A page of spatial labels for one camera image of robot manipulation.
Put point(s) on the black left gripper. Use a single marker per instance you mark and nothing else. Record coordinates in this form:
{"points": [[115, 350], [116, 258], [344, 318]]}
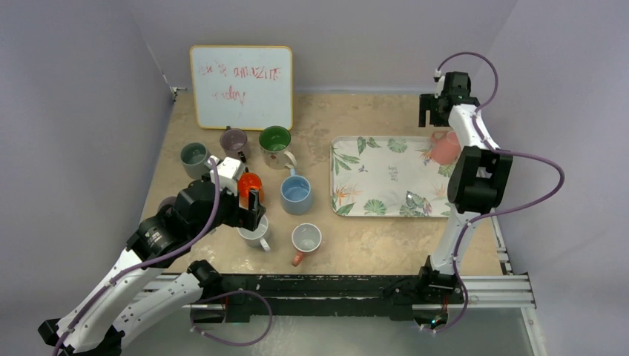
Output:
{"points": [[245, 218]]}

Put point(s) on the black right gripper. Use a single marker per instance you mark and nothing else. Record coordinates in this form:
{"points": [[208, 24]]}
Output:
{"points": [[433, 110]]}

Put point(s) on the light blue mug front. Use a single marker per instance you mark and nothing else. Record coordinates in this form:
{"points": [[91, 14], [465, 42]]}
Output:
{"points": [[259, 238]]}

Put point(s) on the light blue mug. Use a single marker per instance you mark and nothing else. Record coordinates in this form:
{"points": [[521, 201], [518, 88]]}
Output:
{"points": [[259, 238], [296, 194]]}

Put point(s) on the bright orange mug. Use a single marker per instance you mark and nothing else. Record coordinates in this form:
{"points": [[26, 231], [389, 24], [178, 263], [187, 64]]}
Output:
{"points": [[247, 182]]}

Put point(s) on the light blue mug back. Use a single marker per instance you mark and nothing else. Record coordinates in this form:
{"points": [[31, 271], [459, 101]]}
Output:
{"points": [[296, 194]]}

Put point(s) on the pink mug front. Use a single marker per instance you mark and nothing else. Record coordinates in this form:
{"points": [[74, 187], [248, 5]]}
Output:
{"points": [[306, 238]]}

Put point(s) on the pink mug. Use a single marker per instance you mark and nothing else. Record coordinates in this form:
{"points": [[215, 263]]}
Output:
{"points": [[306, 238], [445, 147]]}

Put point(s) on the pink mug back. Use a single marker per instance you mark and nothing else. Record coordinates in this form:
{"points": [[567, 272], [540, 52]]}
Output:
{"points": [[445, 147]]}

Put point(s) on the purple mug black handle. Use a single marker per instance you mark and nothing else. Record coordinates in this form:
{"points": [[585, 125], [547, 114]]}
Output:
{"points": [[234, 142]]}

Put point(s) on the lilac ribbed mug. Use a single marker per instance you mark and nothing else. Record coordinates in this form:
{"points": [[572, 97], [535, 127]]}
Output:
{"points": [[166, 205]]}

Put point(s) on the cream illustrated mug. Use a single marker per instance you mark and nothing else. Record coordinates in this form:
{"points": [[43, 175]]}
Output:
{"points": [[275, 147]]}

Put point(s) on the grey-green ceramic mug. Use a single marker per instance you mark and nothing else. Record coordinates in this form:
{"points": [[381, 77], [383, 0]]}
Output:
{"points": [[194, 157]]}

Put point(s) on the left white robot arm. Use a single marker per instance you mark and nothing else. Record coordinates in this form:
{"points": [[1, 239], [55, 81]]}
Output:
{"points": [[108, 319]]}

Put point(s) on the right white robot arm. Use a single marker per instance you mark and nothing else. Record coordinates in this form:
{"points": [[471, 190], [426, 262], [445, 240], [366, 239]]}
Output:
{"points": [[477, 183]]}

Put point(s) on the leaf-patterned serving tray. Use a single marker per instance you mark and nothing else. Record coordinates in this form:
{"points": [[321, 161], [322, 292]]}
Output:
{"points": [[387, 176]]}

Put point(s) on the white dry-erase board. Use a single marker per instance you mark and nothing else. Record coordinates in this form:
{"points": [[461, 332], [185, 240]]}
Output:
{"points": [[249, 87]]}

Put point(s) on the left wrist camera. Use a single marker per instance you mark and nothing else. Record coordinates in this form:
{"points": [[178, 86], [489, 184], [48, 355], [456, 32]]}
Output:
{"points": [[226, 173]]}

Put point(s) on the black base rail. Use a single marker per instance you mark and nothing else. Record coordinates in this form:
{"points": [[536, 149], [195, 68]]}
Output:
{"points": [[397, 297]]}

